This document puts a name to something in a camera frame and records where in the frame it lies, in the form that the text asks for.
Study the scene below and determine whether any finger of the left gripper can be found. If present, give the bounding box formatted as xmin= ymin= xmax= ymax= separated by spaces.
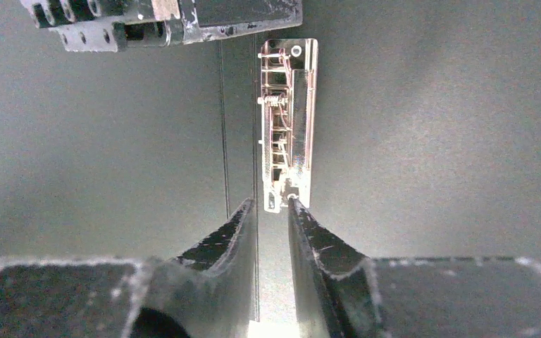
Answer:
xmin=178 ymin=0 xmax=303 ymax=44

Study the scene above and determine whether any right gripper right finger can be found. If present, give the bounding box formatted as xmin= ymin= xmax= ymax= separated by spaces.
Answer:
xmin=289 ymin=198 xmax=541 ymax=337

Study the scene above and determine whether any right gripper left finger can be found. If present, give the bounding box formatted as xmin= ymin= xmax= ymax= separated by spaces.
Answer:
xmin=0 ymin=199 xmax=256 ymax=337

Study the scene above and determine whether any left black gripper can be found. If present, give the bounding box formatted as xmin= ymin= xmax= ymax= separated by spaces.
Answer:
xmin=20 ymin=0 xmax=182 ymax=52

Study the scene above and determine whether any red folder black inside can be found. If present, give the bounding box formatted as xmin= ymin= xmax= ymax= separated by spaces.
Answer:
xmin=0 ymin=1 xmax=541 ymax=337

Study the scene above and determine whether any metal folder clip mechanism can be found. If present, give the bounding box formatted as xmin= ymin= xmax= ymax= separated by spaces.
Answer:
xmin=257 ymin=38 xmax=318 ymax=213

